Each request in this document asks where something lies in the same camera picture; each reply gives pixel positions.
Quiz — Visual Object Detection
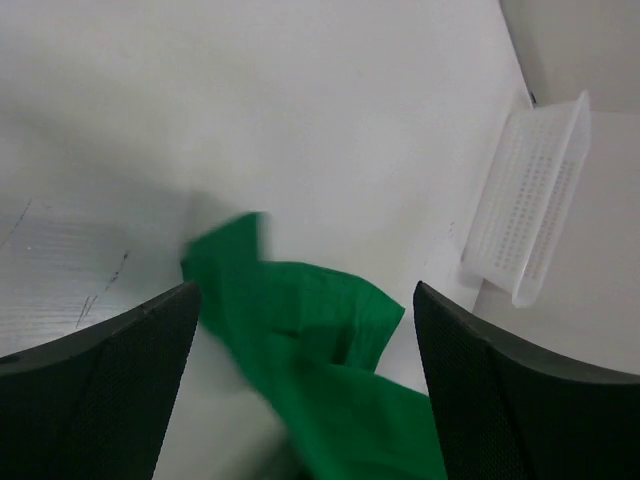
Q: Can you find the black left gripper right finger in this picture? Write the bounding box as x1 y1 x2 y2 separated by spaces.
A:
413 282 639 479

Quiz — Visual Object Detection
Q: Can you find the green t shirt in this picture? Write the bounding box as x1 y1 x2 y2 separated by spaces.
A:
181 213 446 479

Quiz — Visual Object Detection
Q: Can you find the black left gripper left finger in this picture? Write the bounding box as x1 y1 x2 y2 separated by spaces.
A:
1 283 201 479

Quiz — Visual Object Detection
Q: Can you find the white plastic laundry basket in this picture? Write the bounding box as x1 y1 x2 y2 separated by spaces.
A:
463 91 591 308

